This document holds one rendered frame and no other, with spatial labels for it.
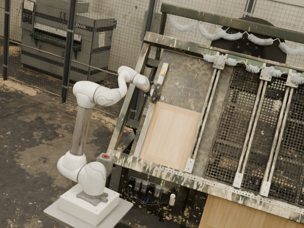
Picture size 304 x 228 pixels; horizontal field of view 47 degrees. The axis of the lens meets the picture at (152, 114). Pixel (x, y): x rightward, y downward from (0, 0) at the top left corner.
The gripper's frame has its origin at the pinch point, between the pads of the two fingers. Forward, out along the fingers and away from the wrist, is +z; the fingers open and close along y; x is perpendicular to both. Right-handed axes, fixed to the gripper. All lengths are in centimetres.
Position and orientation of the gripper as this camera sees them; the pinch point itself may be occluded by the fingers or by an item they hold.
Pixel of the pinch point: (148, 94)
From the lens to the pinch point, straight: 325.3
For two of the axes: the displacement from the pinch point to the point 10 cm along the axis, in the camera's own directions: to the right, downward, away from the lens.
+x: 9.4, 2.7, -1.9
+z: 1.3, 2.4, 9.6
